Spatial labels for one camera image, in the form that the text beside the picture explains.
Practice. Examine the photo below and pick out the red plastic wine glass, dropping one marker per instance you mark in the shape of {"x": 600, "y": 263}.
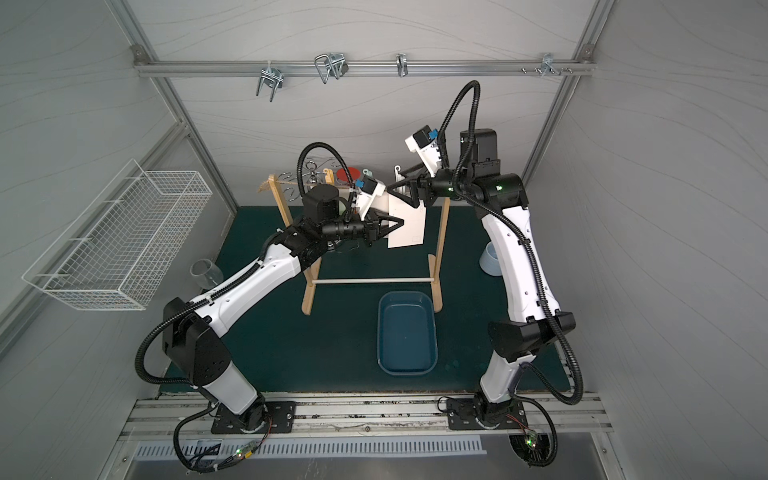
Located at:
{"x": 342, "y": 176}

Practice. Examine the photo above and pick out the chrome hook stand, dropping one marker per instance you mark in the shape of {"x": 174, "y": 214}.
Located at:
{"x": 314, "y": 171}

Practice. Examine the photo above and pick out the white wire basket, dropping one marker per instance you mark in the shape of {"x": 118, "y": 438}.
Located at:
{"x": 114, "y": 255}

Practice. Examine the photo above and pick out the clear drinking glass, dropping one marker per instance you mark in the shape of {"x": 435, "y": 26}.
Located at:
{"x": 206, "y": 274}

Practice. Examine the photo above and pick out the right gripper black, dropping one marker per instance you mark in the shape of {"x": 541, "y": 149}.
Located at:
{"x": 417, "y": 185}

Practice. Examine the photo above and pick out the metal rail with hooks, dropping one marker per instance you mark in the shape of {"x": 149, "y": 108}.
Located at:
{"x": 335, "y": 66}

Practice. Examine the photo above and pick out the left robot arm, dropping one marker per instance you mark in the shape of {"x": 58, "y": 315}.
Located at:
{"x": 193, "y": 331}

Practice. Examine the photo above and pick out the blue plastic tray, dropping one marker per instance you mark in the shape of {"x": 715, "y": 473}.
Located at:
{"x": 406, "y": 334}

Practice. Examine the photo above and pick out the light blue mug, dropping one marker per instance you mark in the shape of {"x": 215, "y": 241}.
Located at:
{"x": 489, "y": 262}

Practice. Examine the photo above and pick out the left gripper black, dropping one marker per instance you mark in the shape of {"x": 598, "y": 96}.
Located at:
{"x": 372, "y": 228}

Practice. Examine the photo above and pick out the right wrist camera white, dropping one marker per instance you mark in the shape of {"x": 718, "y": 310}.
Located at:
{"x": 423, "y": 142}

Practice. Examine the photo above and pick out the wooden string rack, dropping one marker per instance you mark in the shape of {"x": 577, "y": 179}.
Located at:
{"x": 312, "y": 274}

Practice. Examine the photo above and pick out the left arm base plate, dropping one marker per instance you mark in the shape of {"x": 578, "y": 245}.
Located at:
{"x": 263, "y": 416}

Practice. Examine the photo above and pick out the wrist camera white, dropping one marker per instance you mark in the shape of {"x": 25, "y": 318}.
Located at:
{"x": 368, "y": 189}
{"x": 423, "y": 142}

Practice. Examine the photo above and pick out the white postcard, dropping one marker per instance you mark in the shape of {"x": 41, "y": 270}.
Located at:
{"x": 411, "y": 233}

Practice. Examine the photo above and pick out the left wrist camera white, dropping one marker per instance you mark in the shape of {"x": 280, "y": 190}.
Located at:
{"x": 368, "y": 189}

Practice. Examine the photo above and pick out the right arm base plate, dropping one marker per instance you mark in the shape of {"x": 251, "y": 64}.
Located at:
{"x": 476, "y": 414}

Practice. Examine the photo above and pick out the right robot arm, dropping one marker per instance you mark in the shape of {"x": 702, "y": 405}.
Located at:
{"x": 501, "y": 204}

